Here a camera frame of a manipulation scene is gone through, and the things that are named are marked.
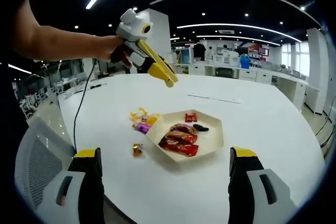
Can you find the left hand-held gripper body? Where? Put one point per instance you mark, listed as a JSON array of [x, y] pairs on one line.
[[131, 27]]

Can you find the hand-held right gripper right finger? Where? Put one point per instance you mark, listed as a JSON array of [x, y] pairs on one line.
[[252, 195]]

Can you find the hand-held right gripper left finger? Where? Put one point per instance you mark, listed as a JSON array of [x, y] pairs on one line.
[[78, 195]]

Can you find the yellow food tongs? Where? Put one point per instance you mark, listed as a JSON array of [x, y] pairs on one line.
[[148, 51]]

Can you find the yellow food packet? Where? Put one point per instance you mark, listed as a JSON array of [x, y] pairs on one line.
[[139, 113]]

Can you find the small red candy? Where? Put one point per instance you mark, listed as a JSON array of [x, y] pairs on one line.
[[191, 117]]

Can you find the purple food bar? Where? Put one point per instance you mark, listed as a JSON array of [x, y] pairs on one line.
[[143, 128]]

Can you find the cream hexagonal container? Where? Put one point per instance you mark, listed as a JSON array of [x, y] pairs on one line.
[[210, 140]]

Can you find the pile of food snacks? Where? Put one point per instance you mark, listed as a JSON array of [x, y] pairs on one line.
[[178, 140]]

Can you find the small gold candy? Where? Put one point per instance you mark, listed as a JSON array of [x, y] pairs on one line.
[[138, 149]]

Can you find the person's left hand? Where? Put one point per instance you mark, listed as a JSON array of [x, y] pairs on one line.
[[107, 48]]

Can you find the pale blue screen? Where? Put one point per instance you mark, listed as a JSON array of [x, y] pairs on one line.
[[187, 56]]

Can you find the white square pillar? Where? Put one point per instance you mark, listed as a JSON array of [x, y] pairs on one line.
[[161, 40], [316, 72]]

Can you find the white mesh office chair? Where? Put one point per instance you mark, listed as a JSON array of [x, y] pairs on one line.
[[39, 161]]

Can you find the black slim tool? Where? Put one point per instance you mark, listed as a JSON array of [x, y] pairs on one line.
[[98, 86]]

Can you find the ceiling air vent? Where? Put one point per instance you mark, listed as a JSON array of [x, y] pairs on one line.
[[226, 31]]

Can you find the blue box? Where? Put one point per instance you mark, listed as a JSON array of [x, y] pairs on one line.
[[245, 62]]

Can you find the cluster of white chairs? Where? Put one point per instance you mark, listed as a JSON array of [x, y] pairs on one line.
[[31, 106]]

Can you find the row of white desks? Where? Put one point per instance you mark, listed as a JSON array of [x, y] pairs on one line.
[[294, 90]]

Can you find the red wall poster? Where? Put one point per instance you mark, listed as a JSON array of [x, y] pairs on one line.
[[258, 48]]

